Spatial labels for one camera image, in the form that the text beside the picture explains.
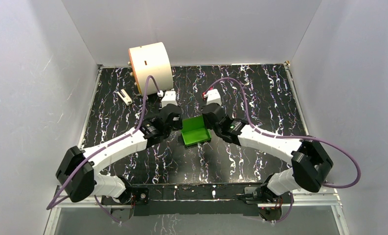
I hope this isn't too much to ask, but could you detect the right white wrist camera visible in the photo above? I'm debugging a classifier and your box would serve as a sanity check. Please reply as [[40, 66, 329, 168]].
[[203, 89, 222, 106]]

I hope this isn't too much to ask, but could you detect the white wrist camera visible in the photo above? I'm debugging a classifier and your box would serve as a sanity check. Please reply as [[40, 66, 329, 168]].
[[157, 91, 178, 108], [203, 89, 222, 106]]

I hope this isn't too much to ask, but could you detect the small white black block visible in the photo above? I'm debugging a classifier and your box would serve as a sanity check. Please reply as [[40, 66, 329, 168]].
[[117, 89, 133, 105]]

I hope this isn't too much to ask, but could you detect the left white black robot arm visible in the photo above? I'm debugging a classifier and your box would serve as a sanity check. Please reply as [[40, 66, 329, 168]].
[[56, 104, 183, 204]]

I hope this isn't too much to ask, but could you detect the green paper box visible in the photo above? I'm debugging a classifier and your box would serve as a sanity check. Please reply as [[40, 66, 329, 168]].
[[181, 116, 211, 147]]

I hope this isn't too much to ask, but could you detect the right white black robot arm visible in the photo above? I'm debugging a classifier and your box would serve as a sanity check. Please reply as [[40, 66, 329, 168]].
[[202, 103, 333, 203]]

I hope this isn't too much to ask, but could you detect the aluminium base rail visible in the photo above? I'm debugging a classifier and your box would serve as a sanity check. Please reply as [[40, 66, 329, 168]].
[[45, 183, 349, 235]]

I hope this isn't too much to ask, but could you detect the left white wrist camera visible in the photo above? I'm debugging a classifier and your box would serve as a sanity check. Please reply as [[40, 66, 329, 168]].
[[157, 91, 178, 108]]

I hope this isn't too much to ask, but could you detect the white cylindrical drum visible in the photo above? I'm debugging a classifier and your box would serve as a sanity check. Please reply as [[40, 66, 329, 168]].
[[128, 42, 173, 95]]

